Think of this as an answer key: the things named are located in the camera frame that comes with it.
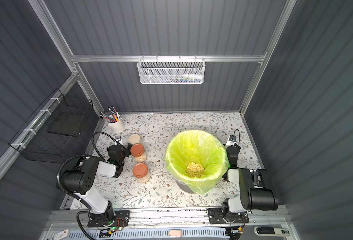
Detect white wire wall basket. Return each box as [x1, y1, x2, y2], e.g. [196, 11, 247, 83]
[137, 58, 206, 85]

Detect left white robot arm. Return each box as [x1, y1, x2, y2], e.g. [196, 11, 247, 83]
[56, 145, 130, 227]

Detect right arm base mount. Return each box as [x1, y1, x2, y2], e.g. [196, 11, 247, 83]
[206, 208, 249, 225]

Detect oatmeal jar with beige lid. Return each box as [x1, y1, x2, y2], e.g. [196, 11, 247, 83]
[128, 134, 141, 146]

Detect oatmeal jar with terracotta lid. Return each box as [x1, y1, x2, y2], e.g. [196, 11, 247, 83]
[132, 163, 150, 183]

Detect black wire side basket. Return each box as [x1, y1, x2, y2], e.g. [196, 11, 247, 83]
[9, 92, 97, 164]

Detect white tube in basket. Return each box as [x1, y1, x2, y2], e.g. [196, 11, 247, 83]
[182, 74, 203, 81]

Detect grey bin with green bag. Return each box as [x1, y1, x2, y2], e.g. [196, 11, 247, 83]
[164, 130, 230, 195]

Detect white pen cup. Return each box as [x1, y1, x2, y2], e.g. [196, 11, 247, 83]
[107, 117, 125, 134]

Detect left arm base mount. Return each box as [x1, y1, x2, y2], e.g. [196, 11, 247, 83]
[87, 211, 130, 228]

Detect pens in cup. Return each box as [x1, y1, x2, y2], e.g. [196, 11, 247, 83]
[99, 106, 119, 124]

